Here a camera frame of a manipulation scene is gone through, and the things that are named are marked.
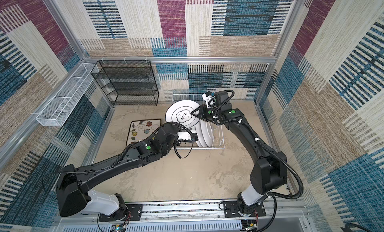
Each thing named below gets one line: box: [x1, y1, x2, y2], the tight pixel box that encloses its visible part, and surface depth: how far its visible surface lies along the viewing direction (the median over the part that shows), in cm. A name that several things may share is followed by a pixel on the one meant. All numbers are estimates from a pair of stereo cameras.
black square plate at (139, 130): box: [126, 119, 161, 147], surface depth 104 cm
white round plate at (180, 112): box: [165, 99, 201, 129], surface depth 82 cm
